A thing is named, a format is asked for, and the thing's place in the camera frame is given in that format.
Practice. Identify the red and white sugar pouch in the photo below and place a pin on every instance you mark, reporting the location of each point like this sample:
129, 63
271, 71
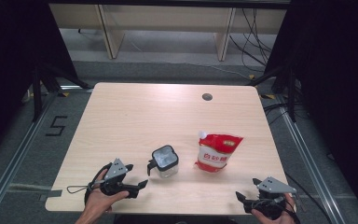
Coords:
217, 152

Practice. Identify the beige wooden shelf unit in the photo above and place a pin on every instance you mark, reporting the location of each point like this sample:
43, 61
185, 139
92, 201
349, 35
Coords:
167, 18

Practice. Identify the black curtain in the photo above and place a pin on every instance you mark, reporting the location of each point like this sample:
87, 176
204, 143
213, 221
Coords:
338, 93
9, 62

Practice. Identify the metal floor rail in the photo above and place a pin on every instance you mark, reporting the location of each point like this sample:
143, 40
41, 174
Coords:
307, 161
18, 152

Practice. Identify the grey round table grommet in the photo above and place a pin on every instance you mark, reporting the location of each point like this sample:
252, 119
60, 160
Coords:
207, 96

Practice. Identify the black metal stand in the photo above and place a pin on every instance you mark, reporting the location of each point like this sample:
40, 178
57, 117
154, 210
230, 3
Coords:
37, 93
291, 93

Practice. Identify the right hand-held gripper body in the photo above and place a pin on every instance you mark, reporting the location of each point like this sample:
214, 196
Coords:
273, 186

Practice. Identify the clear jar with black lid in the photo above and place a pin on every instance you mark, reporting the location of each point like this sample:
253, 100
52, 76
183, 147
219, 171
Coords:
165, 157

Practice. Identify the person's left hand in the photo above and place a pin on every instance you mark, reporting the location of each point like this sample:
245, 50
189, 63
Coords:
101, 202

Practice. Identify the person's right hand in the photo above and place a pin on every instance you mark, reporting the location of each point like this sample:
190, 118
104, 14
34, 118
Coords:
279, 220

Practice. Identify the grey tape strip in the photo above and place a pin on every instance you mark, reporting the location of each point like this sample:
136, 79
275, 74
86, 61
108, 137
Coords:
51, 194

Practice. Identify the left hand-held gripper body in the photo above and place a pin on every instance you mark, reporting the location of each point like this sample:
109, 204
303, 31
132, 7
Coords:
115, 170

